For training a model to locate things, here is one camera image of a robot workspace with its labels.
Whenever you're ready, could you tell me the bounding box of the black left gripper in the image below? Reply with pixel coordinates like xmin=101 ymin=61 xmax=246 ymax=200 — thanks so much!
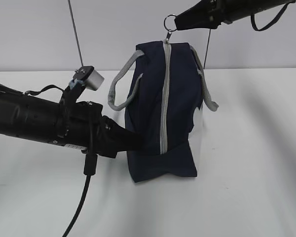
xmin=61 ymin=102 xmax=144 ymax=158

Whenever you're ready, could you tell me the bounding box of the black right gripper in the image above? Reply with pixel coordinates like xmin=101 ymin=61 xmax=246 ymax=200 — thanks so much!
xmin=174 ymin=0 xmax=233 ymax=31

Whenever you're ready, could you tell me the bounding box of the navy blue lunch bag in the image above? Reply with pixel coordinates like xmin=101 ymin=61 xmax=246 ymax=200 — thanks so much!
xmin=108 ymin=28 xmax=219 ymax=183

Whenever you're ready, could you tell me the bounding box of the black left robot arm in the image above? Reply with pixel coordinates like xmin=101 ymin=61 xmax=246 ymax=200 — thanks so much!
xmin=0 ymin=84 xmax=143 ymax=158

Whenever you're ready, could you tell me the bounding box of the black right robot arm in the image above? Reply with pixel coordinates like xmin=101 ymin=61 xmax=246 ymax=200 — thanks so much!
xmin=174 ymin=0 xmax=296 ymax=32

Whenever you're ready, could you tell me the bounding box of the thin dark right cable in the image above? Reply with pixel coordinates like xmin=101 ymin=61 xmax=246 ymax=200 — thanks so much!
xmin=250 ymin=0 xmax=291 ymax=32

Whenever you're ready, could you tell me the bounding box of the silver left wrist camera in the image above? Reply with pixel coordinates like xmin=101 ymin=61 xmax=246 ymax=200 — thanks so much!
xmin=69 ymin=66 xmax=104 ymax=91

